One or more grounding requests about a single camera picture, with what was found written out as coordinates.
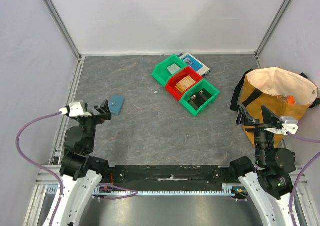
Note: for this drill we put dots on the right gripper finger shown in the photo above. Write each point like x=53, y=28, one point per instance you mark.
x=269, y=117
x=241, y=116

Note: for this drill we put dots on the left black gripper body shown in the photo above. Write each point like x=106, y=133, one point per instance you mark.
x=89, y=123

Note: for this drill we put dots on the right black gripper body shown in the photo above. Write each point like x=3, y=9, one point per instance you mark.
x=256, y=123

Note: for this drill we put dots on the blue card holder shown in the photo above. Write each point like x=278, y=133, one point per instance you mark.
x=115, y=104

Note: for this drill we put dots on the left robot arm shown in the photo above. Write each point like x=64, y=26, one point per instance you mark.
x=80, y=173

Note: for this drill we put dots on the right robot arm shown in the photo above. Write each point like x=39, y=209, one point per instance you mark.
x=267, y=180

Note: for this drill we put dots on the brown cards in bin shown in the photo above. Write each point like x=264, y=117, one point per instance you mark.
x=185, y=83

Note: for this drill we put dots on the grey card in bin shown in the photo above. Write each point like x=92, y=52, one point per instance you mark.
x=173, y=68

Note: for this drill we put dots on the orange item in bag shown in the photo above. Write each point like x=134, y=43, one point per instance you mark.
x=291, y=100

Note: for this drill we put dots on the yellow tote bag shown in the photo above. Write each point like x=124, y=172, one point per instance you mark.
x=270, y=86

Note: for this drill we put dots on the green bin near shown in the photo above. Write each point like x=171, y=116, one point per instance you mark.
x=197, y=87

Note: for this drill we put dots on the green bin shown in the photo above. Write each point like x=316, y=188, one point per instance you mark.
x=160, y=72
x=197, y=87

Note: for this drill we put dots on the black items in bin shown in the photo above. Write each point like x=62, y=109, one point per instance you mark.
x=199, y=98

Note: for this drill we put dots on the green bin far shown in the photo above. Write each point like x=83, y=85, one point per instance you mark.
x=160, y=72

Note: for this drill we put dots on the red bin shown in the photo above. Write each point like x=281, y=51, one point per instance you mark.
x=170, y=86

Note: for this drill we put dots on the blue white box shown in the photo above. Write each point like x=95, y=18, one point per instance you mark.
x=195, y=63

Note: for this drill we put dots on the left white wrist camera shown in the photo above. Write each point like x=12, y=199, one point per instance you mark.
x=74, y=109

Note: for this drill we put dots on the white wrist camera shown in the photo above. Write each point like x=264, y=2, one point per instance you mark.
x=285, y=125
x=74, y=109

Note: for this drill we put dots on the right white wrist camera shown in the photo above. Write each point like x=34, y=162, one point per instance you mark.
x=285, y=125

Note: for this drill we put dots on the white cable duct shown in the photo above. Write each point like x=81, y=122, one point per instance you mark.
x=226, y=191

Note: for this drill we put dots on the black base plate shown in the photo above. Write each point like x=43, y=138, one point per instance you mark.
x=170, y=177

